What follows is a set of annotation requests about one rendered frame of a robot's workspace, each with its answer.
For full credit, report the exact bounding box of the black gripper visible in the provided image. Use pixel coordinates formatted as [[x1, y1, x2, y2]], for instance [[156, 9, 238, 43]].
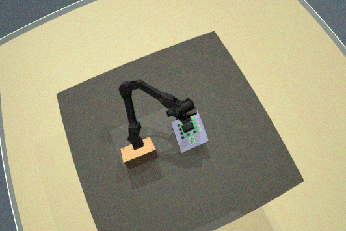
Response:
[[176, 112, 194, 133]]

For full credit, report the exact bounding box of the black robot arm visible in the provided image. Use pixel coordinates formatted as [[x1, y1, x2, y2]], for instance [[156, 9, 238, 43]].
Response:
[[119, 79, 197, 150]]

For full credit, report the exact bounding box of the light grey switch panel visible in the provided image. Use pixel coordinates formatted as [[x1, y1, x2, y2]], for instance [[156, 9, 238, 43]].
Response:
[[172, 110, 209, 153]]

